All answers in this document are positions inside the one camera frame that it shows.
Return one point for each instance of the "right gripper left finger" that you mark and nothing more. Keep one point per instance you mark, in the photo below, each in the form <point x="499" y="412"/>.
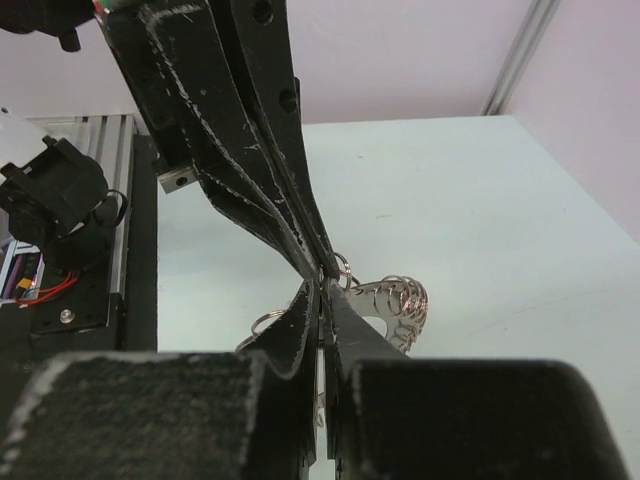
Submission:
<point x="248" y="414"/>

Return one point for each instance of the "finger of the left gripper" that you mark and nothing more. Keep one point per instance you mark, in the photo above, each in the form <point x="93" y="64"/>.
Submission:
<point x="255" y="38"/>
<point x="171" y="56"/>

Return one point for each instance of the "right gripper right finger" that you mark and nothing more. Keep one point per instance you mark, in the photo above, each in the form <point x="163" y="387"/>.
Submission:
<point x="393" y="417"/>

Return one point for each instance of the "metal disc keyring holder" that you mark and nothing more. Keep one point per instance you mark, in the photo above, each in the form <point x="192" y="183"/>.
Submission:
<point x="401" y="302"/>

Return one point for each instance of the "left aluminium frame post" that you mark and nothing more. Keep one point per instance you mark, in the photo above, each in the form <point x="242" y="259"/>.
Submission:
<point x="530" y="33"/>

